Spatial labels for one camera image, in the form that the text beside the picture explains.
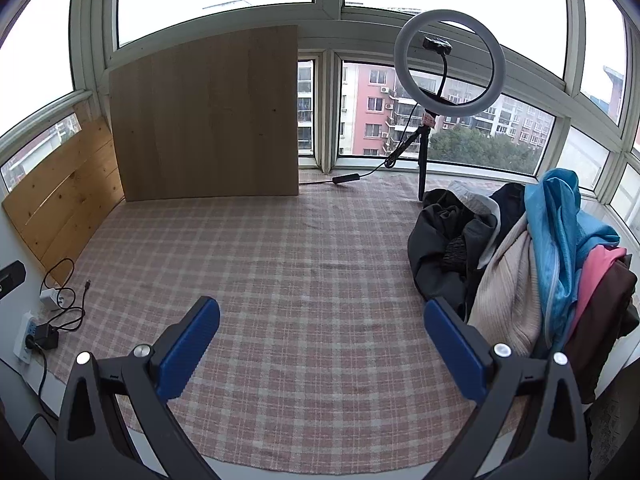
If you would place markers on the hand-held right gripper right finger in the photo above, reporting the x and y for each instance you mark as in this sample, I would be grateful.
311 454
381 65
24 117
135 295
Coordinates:
455 350

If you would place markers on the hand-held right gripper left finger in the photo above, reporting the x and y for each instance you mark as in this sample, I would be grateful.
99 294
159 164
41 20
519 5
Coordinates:
192 345

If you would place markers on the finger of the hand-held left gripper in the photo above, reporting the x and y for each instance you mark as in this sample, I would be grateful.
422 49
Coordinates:
14 277

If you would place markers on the white charger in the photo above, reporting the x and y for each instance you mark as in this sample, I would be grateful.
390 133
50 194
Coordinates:
50 300

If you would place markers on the white power strip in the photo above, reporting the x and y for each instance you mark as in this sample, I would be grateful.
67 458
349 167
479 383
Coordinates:
24 335

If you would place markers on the black jacket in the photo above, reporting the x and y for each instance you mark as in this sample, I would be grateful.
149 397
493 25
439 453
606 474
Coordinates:
430 260

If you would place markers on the knotty pine wood board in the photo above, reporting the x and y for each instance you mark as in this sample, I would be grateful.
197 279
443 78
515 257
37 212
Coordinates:
65 195

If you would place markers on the pink plaid blanket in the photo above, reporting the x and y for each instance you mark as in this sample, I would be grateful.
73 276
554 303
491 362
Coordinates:
310 285

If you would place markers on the white shirt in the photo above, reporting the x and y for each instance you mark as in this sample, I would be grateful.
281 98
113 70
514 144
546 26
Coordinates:
477 200

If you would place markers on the dark brown garment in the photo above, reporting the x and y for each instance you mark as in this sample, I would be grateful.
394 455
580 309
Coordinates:
605 320

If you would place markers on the blue jacket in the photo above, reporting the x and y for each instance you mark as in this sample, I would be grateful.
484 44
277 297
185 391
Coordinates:
550 230

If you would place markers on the navy garment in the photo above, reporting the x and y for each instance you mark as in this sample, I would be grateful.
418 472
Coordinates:
510 205

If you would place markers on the pink garment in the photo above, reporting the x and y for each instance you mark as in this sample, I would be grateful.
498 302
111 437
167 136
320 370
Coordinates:
597 270

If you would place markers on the black tripod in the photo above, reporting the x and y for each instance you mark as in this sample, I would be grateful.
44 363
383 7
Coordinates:
422 170

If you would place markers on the light plywood board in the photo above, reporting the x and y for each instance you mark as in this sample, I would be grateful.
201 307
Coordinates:
210 120

